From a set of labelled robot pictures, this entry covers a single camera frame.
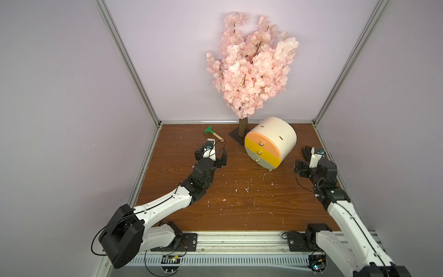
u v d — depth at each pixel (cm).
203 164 59
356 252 43
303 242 72
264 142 83
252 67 62
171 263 72
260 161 93
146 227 44
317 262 70
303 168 72
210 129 113
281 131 88
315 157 70
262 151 87
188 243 73
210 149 65
